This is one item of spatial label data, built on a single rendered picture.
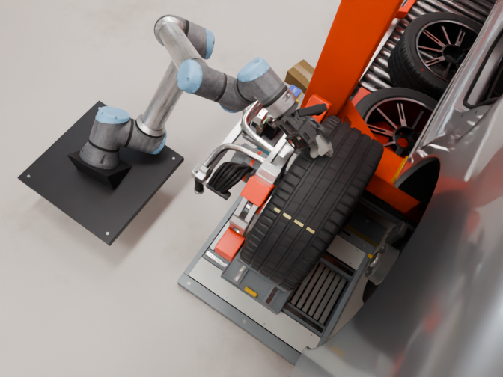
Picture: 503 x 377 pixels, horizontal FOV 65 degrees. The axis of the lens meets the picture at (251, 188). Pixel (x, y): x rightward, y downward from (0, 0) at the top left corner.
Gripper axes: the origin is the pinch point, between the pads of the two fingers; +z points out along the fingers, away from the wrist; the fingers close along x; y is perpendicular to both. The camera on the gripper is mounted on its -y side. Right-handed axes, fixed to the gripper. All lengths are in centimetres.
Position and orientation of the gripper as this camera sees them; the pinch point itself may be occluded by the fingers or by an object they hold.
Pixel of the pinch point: (330, 152)
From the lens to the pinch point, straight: 128.1
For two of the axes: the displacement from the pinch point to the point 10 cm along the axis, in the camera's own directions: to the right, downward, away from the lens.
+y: -5.3, 7.2, -4.4
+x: 5.2, -1.3, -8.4
